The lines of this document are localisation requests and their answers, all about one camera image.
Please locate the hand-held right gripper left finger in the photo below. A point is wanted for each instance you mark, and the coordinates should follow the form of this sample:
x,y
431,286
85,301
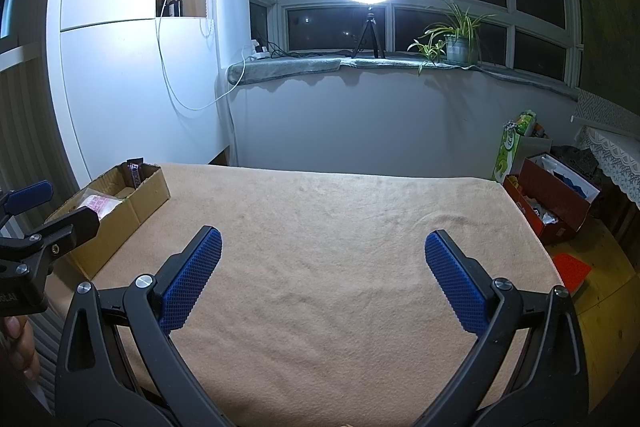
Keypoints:
x,y
192,279

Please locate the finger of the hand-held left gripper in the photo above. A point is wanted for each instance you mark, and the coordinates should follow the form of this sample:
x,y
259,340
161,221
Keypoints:
x,y
70,227
30,197

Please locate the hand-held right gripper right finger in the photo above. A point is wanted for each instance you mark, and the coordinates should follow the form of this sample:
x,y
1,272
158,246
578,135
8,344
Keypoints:
x,y
457,284

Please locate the sliced bread package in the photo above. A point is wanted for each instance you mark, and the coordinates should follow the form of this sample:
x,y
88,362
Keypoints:
x,y
97,205

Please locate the brown cardboard box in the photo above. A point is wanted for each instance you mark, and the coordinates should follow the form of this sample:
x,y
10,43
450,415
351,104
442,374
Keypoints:
x,y
130,212

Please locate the black chocolate bar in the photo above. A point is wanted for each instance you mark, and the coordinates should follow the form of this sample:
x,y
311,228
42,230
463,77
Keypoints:
x,y
134,173

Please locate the person's left hand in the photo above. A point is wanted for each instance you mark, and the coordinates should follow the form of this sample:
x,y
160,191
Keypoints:
x,y
17,342

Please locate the low red cardboard box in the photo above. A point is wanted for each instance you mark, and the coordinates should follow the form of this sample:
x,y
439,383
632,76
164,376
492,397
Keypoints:
x,y
525,207

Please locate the tall red cardboard box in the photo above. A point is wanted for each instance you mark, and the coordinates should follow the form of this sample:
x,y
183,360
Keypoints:
x,y
555,202

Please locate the white cabinet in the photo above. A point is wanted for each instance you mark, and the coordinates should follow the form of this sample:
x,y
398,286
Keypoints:
x,y
125,107

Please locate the green paper bag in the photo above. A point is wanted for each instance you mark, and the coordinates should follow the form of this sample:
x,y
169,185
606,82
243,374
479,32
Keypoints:
x,y
505,157

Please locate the dark cloth pile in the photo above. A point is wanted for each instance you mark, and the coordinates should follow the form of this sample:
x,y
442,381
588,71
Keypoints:
x,y
575,157

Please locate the table with lace cloth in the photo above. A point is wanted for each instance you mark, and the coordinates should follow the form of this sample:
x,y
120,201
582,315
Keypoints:
x,y
617,157

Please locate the potted spider plant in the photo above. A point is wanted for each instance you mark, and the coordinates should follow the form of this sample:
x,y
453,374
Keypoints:
x,y
457,49

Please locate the grey windowsill cover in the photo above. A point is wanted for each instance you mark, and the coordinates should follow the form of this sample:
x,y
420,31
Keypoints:
x,y
300,68

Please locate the white power strip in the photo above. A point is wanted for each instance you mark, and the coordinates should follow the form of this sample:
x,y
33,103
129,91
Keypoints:
x,y
259,51

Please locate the dark bottle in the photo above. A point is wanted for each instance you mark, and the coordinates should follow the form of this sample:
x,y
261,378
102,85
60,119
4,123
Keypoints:
x,y
174,7

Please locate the black tripod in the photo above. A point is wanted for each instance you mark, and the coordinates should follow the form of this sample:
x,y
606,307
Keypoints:
x,y
369,32

